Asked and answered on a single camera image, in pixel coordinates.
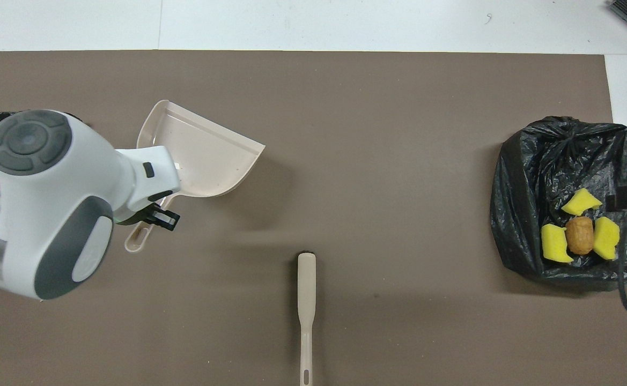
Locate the beige hand brush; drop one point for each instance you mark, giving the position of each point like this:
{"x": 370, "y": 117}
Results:
{"x": 307, "y": 279}

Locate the brown bread roll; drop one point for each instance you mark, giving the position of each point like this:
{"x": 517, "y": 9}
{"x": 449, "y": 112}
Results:
{"x": 580, "y": 236}

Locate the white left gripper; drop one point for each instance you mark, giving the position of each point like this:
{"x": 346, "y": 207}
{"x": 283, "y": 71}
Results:
{"x": 149, "y": 179}

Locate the yellow sponge piece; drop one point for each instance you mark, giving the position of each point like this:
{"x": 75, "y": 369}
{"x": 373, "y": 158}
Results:
{"x": 580, "y": 203}
{"x": 606, "y": 238}
{"x": 553, "y": 244}

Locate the brown table mat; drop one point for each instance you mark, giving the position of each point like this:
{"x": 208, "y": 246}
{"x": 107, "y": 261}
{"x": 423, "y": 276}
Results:
{"x": 367, "y": 96}

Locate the beige plastic dustpan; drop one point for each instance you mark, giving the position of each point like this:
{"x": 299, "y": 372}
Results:
{"x": 206, "y": 155}

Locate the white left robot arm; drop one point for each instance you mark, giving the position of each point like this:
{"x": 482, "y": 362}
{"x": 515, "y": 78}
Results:
{"x": 50, "y": 214}

